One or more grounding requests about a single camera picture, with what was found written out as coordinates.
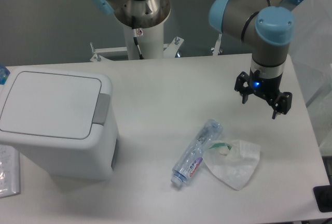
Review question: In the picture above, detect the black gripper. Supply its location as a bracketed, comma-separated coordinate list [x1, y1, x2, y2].
[234, 71, 293, 119]

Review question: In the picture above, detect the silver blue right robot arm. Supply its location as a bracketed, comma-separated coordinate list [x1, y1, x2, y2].
[209, 0, 295, 110]

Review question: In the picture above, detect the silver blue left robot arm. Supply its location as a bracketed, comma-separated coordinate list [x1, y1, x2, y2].
[91, 0, 295, 115]

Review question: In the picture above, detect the white plastic trash can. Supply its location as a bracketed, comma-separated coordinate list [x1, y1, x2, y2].
[1, 66, 118, 180]

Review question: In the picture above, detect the white trash can lid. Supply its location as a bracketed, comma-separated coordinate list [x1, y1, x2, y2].
[1, 71, 102, 139]

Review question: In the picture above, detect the clear empty plastic bottle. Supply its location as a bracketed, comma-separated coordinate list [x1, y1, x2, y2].
[171, 119, 223, 188]

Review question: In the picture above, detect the crumpled white plastic bag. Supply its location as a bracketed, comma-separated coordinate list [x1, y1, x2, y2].
[203, 139, 261, 190]

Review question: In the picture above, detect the black device at edge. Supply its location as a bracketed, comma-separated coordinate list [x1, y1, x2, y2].
[313, 185, 331, 213]

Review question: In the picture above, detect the grey lid push button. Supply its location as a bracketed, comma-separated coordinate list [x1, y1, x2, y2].
[92, 93, 110, 125]

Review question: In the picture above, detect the white paper sheet stack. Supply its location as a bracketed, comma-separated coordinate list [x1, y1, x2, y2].
[1, 145, 21, 198]

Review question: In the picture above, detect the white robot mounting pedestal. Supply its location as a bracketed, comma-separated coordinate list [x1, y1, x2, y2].
[90, 23, 184, 62]

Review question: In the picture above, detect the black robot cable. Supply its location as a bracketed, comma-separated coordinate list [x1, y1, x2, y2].
[131, 16, 144, 60]

